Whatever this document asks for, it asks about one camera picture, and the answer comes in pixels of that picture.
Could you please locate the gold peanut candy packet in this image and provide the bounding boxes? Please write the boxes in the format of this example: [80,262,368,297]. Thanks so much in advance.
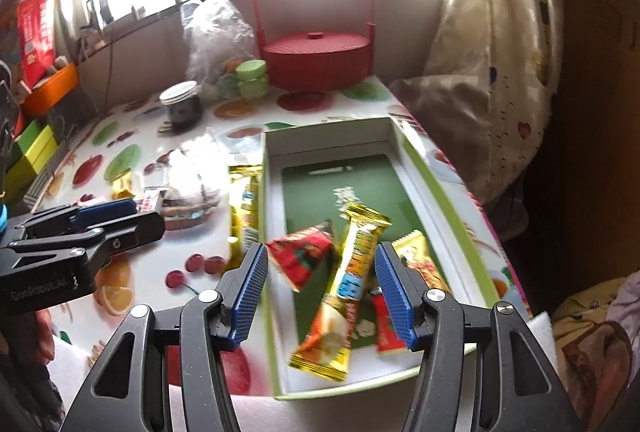
[112,171,136,200]

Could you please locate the pink white candy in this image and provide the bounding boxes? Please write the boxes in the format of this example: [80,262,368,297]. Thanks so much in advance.
[134,188,166,213]

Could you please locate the long gold snack bar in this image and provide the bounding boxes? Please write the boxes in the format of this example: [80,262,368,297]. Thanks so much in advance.
[288,202,392,382]
[226,165,262,270]

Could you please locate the gold peanut candy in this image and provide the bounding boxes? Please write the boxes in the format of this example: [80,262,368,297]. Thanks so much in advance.
[392,229,451,293]

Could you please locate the red snack packet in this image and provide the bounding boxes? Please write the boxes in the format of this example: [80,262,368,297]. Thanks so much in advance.
[266,219,334,292]

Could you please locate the green yellow boxes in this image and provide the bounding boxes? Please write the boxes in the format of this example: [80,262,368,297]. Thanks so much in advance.
[3,120,58,205]

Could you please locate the orange tray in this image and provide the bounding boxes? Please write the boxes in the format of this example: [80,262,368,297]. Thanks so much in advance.
[22,63,79,118]

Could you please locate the red packet under finger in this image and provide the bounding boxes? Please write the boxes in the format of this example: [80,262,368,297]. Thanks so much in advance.
[370,288,406,355]

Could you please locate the dark jar white lid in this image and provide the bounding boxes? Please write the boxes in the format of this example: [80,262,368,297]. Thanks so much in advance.
[160,80,203,132]

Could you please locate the red box on shelf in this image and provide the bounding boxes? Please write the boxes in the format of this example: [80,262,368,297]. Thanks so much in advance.
[16,0,55,89]

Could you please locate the green small jar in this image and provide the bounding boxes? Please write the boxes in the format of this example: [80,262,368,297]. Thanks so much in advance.
[235,59,269,100]

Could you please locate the green white cardboard box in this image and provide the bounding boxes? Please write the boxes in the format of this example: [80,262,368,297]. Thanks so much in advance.
[259,118,503,400]

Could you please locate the clear plastic bag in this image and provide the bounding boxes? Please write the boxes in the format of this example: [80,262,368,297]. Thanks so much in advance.
[180,0,257,83]

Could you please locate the red lidded basket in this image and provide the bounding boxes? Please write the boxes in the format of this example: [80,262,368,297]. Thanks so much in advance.
[253,0,375,92]

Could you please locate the cream patterned curtain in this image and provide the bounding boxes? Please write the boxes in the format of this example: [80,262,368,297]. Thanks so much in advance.
[390,0,563,203]

